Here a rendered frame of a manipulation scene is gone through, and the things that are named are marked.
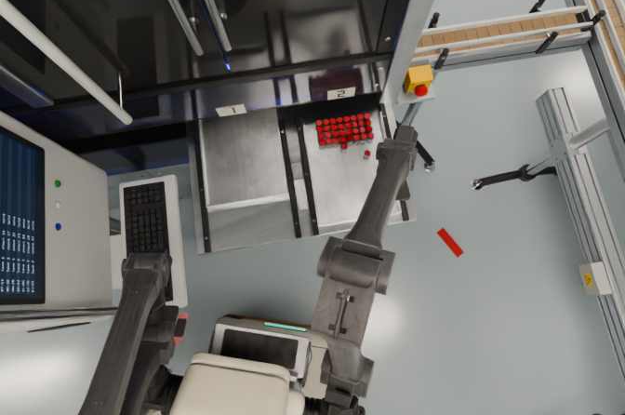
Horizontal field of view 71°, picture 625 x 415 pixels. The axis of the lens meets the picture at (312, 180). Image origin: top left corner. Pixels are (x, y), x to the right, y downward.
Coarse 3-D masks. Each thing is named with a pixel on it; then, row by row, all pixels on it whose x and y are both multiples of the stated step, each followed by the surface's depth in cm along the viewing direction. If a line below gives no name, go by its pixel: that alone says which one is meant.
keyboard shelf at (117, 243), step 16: (176, 192) 151; (176, 208) 149; (176, 224) 147; (112, 240) 147; (176, 240) 146; (112, 256) 146; (176, 256) 145; (112, 272) 144; (176, 272) 143; (112, 288) 143; (176, 288) 142; (176, 304) 141
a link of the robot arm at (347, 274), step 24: (336, 264) 65; (360, 264) 65; (336, 288) 64; (360, 288) 63; (336, 312) 63; (360, 312) 62; (336, 336) 63; (360, 336) 62; (336, 360) 76; (360, 360) 86; (360, 384) 90
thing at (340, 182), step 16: (304, 128) 143; (384, 128) 143; (352, 144) 145; (368, 144) 145; (320, 160) 144; (336, 160) 144; (352, 160) 144; (368, 160) 143; (320, 176) 142; (336, 176) 142; (352, 176) 142; (368, 176) 142; (320, 192) 141; (336, 192) 141; (352, 192) 141; (368, 192) 141; (320, 208) 140; (336, 208) 140; (352, 208) 139; (400, 208) 136; (320, 224) 136
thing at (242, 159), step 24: (216, 120) 148; (240, 120) 148; (264, 120) 148; (216, 144) 146; (240, 144) 146; (264, 144) 146; (216, 168) 144; (240, 168) 144; (264, 168) 144; (216, 192) 142; (240, 192) 142; (264, 192) 142
